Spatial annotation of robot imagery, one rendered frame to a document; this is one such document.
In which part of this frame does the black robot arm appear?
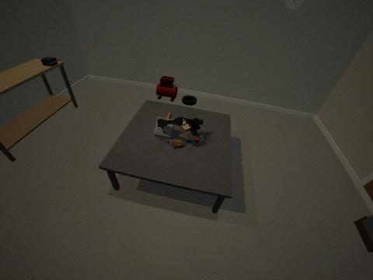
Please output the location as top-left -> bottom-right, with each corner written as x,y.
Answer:
158,117 -> 204,130

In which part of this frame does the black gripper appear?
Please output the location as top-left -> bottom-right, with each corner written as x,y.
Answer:
189,124 -> 197,135

